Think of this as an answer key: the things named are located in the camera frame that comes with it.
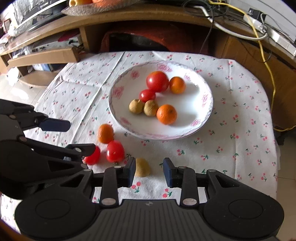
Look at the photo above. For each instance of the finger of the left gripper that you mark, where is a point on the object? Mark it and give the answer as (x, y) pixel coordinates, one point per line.
(72, 152)
(54, 125)

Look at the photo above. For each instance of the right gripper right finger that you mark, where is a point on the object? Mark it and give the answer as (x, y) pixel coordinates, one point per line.
(184, 178)

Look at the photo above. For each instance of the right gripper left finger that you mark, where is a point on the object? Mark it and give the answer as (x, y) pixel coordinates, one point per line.
(114, 178)

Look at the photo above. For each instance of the red cherry tomato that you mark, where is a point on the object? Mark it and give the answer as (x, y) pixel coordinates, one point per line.
(93, 158)
(146, 95)
(115, 152)

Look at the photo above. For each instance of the pale longan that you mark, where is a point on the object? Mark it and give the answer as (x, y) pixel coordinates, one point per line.
(142, 168)

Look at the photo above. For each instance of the small orange tomato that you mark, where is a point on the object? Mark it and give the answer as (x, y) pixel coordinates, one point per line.
(105, 134)

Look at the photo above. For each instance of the mandarin orange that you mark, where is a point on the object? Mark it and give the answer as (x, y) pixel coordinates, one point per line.
(167, 114)
(177, 85)

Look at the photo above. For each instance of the large orange-red tomato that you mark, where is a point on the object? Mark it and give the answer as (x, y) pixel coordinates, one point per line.
(157, 81)

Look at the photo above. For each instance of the wooden tv stand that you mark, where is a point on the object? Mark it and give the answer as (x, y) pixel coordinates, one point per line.
(157, 27)

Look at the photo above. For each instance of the cherry print tablecloth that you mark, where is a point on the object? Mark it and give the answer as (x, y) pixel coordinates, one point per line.
(223, 123)

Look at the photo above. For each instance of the white floral bowl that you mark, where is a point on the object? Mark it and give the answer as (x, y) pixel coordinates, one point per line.
(194, 106)

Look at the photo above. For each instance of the television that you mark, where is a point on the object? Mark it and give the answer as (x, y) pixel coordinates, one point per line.
(25, 12)

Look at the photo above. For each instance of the yellow apple in dish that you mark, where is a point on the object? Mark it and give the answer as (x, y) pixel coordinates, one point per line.
(79, 2)

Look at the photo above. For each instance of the glass fruit dish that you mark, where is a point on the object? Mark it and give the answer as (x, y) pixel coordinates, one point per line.
(95, 8)

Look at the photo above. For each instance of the white power strip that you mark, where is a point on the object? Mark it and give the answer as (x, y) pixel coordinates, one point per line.
(276, 34)

